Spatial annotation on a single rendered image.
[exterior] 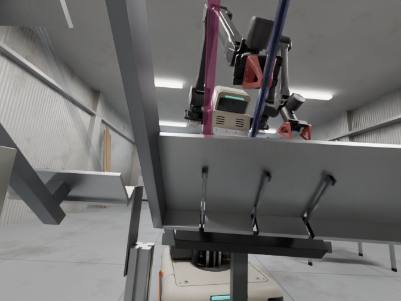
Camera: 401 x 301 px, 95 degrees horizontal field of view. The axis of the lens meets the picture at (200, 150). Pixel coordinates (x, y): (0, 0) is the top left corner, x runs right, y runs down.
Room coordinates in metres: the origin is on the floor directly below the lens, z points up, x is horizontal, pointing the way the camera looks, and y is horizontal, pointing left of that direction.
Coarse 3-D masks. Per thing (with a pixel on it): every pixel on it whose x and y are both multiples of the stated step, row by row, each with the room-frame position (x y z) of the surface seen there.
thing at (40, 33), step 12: (36, 36) 0.25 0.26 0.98; (48, 36) 0.26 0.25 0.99; (48, 48) 0.26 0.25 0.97; (48, 60) 0.28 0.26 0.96; (60, 72) 0.29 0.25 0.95; (60, 84) 0.30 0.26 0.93; (72, 96) 0.33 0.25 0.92; (72, 108) 0.34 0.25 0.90; (72, 120) 0.36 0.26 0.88; (84, 132) 0.38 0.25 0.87; (84, 144) 0.40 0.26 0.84; (96, 156) 0.44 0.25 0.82; (96, 168) 0.46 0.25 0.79
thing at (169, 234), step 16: (176, 240) 0.44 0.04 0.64; (192, 240) 0.44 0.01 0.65; (208, 240) 0.44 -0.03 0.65; (224, 240) 0.44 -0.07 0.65; (240, 240) 0.44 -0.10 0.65; (256, 240) 0.44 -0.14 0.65; (272, 240) 0.45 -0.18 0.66; (288, 240) 0.45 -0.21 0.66; (304, 240) 0.45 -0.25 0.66; (320, 240) 0.45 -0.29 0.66; (288, 256) 0.46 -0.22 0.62; (304, 256) 0.46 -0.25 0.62; (320, 256) 0.45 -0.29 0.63
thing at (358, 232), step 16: (176, 224) 0.40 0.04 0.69; (192, 224) 0.40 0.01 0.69; (208, 224) 0.40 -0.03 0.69; (224, 224) 0.40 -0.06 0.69; (240, 224) 0.40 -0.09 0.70; (256, 224) 0.41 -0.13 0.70; (272, 224) 0.40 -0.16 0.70; (288, 224) 0.40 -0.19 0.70; (304, 224) 0.40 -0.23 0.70; (320, 224) 0.41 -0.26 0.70; (336, 224) 0.41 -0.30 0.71; (352, 224) 0.41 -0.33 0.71; (368, 224) 0.41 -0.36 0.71; (384, 224) 0.41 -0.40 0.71; (336, 240) 0.39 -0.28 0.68; (352, 240) 0.39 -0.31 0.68; (368, 240) 0.38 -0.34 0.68; (384, 240) 0.38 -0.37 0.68; (400, 240) 0.38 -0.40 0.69
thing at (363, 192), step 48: (192, 144) 0.30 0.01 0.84; (240, 144) 0.29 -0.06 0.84; (288, 144) 0.28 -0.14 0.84; (336, 144) 0.28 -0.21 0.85; (384, 144) 0.28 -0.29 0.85; (192, 192) 0.38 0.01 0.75; (240, 192) 0.37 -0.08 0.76; (288, 192) 0.36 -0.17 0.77; (336, 192) 0.35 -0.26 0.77; (384, 192) 0.34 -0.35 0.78
